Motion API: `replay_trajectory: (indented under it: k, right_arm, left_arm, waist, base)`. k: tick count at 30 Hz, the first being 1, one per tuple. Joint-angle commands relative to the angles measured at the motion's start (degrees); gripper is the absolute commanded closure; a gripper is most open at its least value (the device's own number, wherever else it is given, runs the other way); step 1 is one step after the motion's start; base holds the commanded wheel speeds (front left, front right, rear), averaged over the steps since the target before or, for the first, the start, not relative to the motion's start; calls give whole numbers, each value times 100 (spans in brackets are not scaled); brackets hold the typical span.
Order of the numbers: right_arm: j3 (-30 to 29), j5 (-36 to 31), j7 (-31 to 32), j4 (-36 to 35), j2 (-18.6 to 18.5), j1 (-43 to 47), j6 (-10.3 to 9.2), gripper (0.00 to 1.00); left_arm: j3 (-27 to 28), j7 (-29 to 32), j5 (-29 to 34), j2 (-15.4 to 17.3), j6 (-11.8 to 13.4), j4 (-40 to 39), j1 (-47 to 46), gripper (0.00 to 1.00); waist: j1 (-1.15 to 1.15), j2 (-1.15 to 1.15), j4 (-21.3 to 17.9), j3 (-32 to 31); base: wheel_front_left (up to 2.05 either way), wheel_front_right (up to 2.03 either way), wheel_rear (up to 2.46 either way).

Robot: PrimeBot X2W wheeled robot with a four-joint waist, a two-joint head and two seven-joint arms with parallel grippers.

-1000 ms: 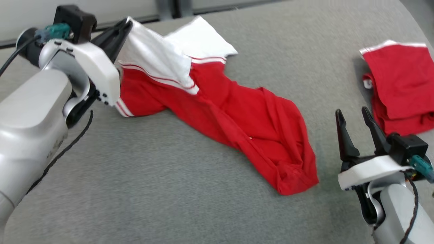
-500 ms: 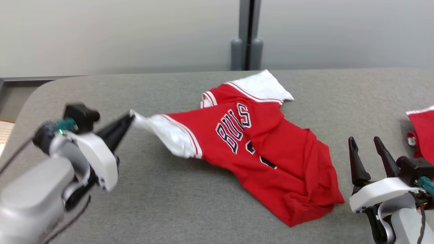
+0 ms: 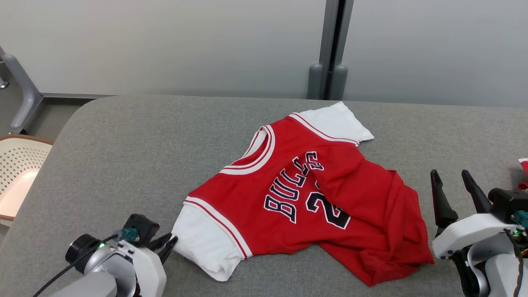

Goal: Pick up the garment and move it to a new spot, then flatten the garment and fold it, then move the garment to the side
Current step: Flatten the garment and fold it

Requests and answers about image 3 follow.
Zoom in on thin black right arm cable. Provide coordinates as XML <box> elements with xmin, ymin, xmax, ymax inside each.
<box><xmin>505</xmin><ymin>229</ymin><xmax>525</xmax><ymax>297</ymax></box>

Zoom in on grey partition post with feet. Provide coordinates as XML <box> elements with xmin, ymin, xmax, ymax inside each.
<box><xmin>307</xmin><ymin>0</ymin><xmax>354</xmax><ymax>101</ymax></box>

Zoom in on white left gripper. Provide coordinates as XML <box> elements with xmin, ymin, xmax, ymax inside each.
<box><xmin>117</xmin><ymin>233</ymin><xmax>179</xmax><ymax>297</ymax></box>

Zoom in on cream perforated laundry basket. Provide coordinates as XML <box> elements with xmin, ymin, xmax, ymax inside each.
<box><xmin>0</xmin><ymin>134</ymin><xmax>55</xmax><ymax>227</ymax></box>

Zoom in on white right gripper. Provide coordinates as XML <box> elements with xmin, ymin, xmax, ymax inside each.
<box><xmin>430</xmin><ymin>169</ymin><xmax>520</xmax><ymax>259</ymax></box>

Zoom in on grey curved frame leg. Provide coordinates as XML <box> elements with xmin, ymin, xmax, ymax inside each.
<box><xmin>0</xmin><ymin>45</ymin><xmax>44</xmax><ymax>134</ymax></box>

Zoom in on red shorts with white trim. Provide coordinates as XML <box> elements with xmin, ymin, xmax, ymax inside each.
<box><xmin>518</xmin><ymin>158</ymin><xmax>528</xmax><ymax>190</ymax></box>

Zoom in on red Bulls jersey white sleeves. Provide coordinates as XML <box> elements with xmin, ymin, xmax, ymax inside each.
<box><xmin>171</xmin><ymin>101</ymin><xmax>436</xmax><ymax>287</ymax></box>

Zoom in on left black cable teal connector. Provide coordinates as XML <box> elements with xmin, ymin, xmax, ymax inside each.
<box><xmin>32</xmin><ymin>228</ymin><xmax>139</xmax><ymax>297</ymax></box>

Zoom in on black cable teal connector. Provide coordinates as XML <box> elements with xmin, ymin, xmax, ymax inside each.
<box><xmin>511</xmin><ymin>210</ymin><xmax>528</xmax><ymax>229</ymax></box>
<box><xmin>32</xmin><ymin>228</ymin><xmax>139</xmax><ymax>297</ymax></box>

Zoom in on right black cable teal connector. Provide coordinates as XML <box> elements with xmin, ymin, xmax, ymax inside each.
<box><xmin>511</xmin><ymin>210</ymin><xmax>528</xmax><ymax>229</ymax></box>

